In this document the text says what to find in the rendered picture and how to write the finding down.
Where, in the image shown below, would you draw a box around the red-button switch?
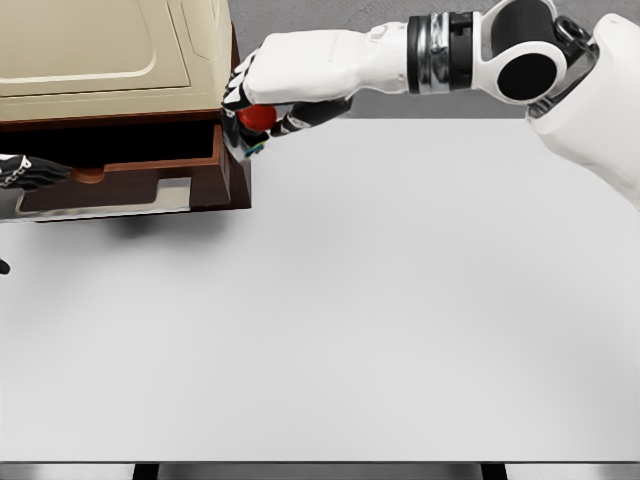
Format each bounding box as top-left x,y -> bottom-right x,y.
227,103 -> 278,164

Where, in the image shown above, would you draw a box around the beige-topped brown cabinet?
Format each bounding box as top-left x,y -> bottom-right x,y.
0,0 -> 253,213

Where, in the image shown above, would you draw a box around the brown cabinet drawer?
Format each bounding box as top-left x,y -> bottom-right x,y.
0,124 -> 225,222

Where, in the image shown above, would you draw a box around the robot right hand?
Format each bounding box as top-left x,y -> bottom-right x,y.
220,28 -> 372,151

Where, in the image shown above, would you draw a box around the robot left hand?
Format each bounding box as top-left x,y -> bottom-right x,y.
0,153 -> 72,277

